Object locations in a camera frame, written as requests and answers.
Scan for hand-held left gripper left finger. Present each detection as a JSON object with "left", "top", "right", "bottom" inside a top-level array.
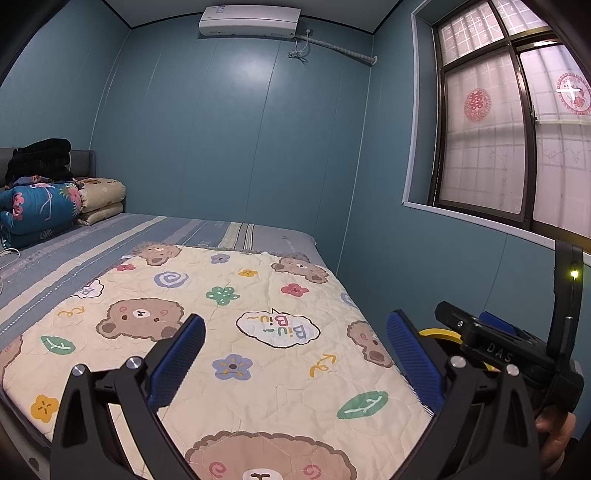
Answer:
[{"left": 50, "top": 314, "right": 206, "bottom": 480}]

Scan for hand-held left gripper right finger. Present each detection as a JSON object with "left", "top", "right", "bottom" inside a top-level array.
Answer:
[{"left": 387, "top": 310, "right": 543, "bottom": 480}]

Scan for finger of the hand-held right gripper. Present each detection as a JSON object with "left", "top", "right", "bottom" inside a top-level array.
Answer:
[
  {"left": 435, "top": 301, "right": 561, "bottom": 385},
  {"left": 478, "top": 311, "right": 546, "bottom": 352}
]

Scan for yellow-rimmed black trash bin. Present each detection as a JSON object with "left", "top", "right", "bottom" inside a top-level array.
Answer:
[{"left": 418, "top": 328, "right": 502, "bottom": 372}]

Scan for person's right hand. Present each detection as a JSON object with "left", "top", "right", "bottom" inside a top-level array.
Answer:
[{"left": 534, "top": 406, "right": 578, "bottom": 472}]

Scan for bear print blanket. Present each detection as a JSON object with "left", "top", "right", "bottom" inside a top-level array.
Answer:
[{"left": 0, "top": 243, "right": 437, "bottom": 480}]

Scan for brown framed window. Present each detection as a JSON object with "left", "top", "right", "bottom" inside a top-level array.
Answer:
[{"left": 404, "top": 0, "right": 591, "bottom": 259}]

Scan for beige stacked pillows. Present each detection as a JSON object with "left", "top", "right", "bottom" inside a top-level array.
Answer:
[{"left": 76, "top": 178, "right": 126, "bottom": 227}]

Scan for blue floral folded quilt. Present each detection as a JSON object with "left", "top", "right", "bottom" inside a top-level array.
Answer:
[{"left": 0, "top": 178, "right": 84, "bottom": 250}]

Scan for red paper cut decoration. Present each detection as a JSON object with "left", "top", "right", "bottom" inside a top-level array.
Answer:
[
  {"left": 464, "top": 88, "right": 492, "bottom": 123},
  {"left": 551, "top": 69, "right": 591, "bottom": 116}
]

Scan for black clothing pile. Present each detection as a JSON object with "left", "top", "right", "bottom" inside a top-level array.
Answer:
[{"left": 4, "top": 137, "right": 75, "bottom": 188}]

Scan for wrapped air conditioner pipe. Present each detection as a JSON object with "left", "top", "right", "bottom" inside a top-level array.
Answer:
[{"left": 307, "top": 34, "right": 377, "bottom": 66}]

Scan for white air conditioner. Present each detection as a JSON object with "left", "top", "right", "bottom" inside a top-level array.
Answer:
[{"left": 198, "top": 6, "right": 302, "bottom": 40}]

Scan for white charging cable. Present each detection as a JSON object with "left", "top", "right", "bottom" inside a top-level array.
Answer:
[{"left": 0, "top": 247, "right": 21, "bottom": 296}]

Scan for air conditioner power cable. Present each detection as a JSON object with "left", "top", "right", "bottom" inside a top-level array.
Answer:
[{"left": 288, "top": 28, "right": 315, "bottom": 61}]

